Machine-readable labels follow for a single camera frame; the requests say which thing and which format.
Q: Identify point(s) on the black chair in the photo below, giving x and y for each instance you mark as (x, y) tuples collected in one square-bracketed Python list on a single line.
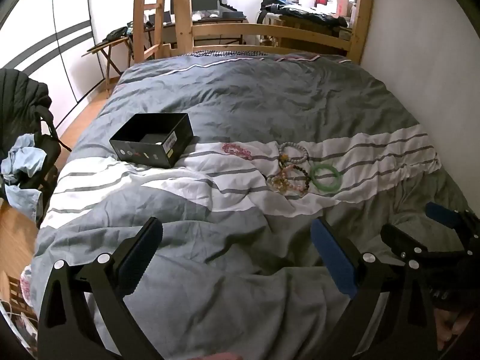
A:
[(48, 150)]

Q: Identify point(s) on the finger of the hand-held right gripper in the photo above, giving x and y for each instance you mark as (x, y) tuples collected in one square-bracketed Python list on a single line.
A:
[(401, 240), (444, 213)]

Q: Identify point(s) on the wooden folding table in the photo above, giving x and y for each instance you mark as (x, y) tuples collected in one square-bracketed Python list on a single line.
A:
[(108, 47)]

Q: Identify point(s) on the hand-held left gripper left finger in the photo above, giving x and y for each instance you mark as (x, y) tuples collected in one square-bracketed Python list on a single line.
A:
[(138, 255)]

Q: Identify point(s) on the checkered bedsheet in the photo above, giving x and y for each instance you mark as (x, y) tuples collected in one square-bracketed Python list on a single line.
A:
[(225, 52)]

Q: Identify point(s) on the white grey striped wardrobe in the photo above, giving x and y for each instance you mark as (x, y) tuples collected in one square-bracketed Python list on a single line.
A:
[(45, 45)]

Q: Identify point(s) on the wooden bed frame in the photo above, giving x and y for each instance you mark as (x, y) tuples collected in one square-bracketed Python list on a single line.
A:
[(262, 30)]

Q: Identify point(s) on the wooden desk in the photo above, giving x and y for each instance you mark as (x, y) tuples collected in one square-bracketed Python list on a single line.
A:
[(210, 20)]

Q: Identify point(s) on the black bag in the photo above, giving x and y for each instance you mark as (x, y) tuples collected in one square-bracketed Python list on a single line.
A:
[(116, 33)]

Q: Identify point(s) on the light blue cloth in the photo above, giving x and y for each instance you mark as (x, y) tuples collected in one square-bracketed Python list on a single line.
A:
[(22, 157)]

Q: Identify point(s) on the black puffer jacket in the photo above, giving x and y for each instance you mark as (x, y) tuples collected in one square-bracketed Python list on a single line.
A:
[(18, 97)]

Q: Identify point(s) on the black cardboard box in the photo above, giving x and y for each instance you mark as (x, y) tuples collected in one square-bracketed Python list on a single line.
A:
[(150, 155)]

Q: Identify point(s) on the red box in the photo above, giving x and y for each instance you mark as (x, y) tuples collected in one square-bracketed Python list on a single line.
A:
[(342, 4)]

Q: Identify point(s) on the grey white striped duvet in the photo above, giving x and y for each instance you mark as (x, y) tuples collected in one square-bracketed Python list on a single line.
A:
[(262, 101)]

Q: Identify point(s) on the wooden ladder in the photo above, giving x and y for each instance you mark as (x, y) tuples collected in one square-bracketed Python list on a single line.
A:
[(139, 26)]

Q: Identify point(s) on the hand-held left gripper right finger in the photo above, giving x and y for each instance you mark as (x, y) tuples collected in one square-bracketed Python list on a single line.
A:
[(332, 255)]

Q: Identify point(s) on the green jade bangle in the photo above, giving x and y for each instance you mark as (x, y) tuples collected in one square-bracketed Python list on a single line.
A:
[(314, 178)]

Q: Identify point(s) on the pile of dark clothes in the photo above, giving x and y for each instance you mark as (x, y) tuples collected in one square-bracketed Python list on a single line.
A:
[(307, 11)]

